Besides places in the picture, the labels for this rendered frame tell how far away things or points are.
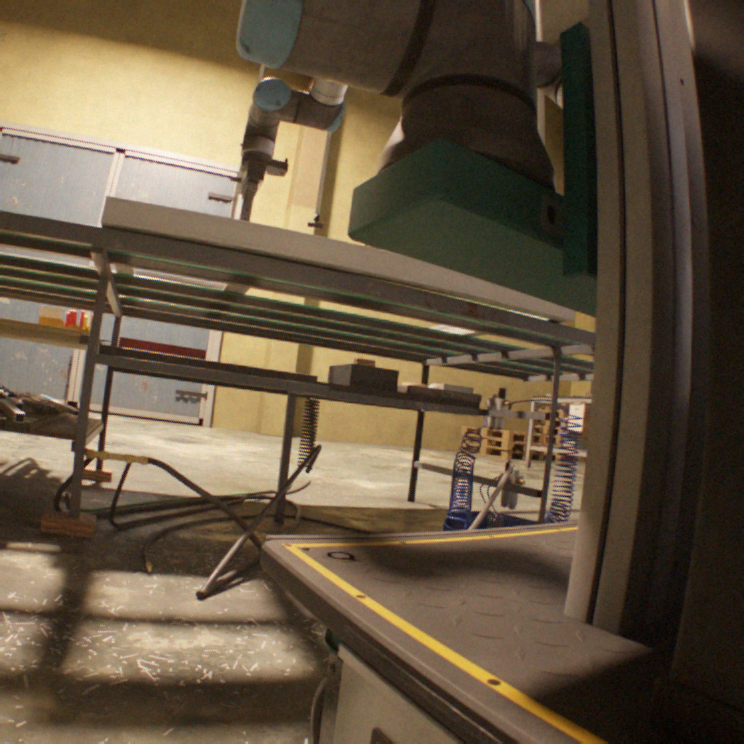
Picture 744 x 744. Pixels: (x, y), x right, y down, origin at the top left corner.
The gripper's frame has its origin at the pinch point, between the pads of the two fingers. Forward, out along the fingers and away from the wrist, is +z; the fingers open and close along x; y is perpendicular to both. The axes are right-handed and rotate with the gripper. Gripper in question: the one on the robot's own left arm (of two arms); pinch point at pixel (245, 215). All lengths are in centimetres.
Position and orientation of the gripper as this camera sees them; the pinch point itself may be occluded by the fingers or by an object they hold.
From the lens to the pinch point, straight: 143.0
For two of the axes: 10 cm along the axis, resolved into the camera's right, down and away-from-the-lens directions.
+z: -1.1, 9.9, -1.0
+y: -9.3, -1.4, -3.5
